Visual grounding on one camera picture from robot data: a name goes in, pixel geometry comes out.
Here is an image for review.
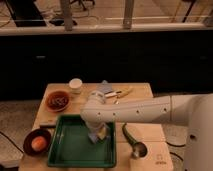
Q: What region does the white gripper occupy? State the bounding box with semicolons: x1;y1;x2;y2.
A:
86;122;108;140

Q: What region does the blue sponge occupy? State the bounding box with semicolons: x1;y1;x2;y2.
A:
88;132;99;143

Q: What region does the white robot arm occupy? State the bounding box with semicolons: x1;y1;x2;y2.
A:
80;91;213;171

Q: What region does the green plastic tray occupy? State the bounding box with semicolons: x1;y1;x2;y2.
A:
47;115;116;168

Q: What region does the wooden table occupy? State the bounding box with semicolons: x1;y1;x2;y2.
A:
19;83;173;171

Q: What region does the grey blue cloth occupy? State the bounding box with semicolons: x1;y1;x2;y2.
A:
97;80;113;94

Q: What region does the orange bowl with contents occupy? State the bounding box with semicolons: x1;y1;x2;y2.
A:
45;91;70;112

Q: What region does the white cup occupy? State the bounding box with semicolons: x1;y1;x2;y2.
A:
69;78;83;94

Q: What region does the black marker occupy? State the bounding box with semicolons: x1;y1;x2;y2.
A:
40;125;56;129

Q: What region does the dark brown bowl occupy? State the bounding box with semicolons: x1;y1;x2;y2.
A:
23;129;51;156

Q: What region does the orange fruit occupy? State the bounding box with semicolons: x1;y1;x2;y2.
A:
31;136;47;151

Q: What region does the green handled metal scoop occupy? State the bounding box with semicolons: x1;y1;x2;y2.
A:
122;123;148;159

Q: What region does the yellow handled knife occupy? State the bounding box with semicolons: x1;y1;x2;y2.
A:
114;87;133;104

